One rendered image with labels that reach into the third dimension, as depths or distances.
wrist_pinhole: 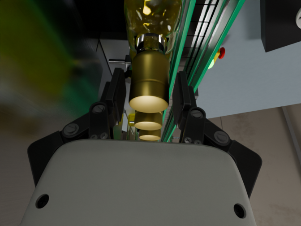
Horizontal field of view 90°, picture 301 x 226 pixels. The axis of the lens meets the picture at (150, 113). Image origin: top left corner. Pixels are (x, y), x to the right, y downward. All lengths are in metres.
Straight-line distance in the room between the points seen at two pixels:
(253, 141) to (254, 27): 2.39
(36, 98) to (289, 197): 2.84
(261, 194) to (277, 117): 1.16
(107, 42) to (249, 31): 0.47
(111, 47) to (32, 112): 0.34
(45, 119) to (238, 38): 0.63
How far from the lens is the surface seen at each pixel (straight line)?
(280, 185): 2.86
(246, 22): 0.64
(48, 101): 0.21
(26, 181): 0.21
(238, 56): 0.75
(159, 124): 0.17
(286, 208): 2.87
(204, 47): 0.44
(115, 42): 0.47
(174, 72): 0.41
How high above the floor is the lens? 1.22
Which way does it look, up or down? 23 degrees down
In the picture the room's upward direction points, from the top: 177 degrees counter-clockwise
